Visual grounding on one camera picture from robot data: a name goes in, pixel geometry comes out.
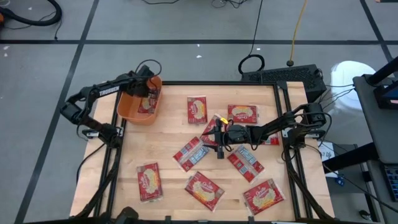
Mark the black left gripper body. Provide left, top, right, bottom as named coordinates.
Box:
left=126, top=64, right=161, bottom=100

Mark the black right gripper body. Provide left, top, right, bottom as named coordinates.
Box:
left=216, top=119, right=253, bottom=159

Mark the red Orville popcorn bag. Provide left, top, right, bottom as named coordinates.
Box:
left=136, top=161, right=165, bottom=203
left=137, top=88, right=162, bottom=115
left=226, top=144, right=266, bottom=184
left=226, top=103, right=259, bottom=125
left=186, top=95, right=208, bottom=125
left=241, top=177, right=286, bottom=217
left=260, top=133, right=280, bottom=146
left=172, top=136, right=211, bottom=172
left=198, top=113, right=231, bottom=147
left=183, top=170, right=226, bottom=213

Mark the orange plastic basket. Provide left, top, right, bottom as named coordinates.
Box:
left=116, top=74, right=163, bottom=126

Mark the black computer tower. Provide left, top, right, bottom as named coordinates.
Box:
left=241, top=63, right=327, bottom=106

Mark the white paper sheet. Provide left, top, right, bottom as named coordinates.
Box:
left=317, top=141, right=339, bottom=179

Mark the black bulky object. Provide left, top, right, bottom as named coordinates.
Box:
left=114, top=206, right=140, bottom=224

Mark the black cart bar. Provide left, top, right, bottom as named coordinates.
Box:
left=323, top=142, right=379, bottom=174

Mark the grey cart top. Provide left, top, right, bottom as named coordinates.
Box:
left=353, top=74, right=398, bottom=164

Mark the black box device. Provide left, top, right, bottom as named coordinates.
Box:
left=373, top=79, right=398, bottom=110

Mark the black pole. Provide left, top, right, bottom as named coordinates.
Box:
left=365, top=55, right=398, bottom=86

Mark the dark keyboard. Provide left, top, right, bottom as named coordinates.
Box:
left=384, top=164, right=398, bottom=202

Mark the black aluminium table frame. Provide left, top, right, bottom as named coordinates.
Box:
left=70, top=80, right=336, bottom=224

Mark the yellow hanging cable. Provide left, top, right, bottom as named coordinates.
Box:
left=288, top=0, right=308, bottom=68

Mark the black vacuum hose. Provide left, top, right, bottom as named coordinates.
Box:
left=0, top=0, right=63, bottom=27

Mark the black hanging cable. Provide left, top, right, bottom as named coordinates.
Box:
left=238, top=0, right=266, bottom=75

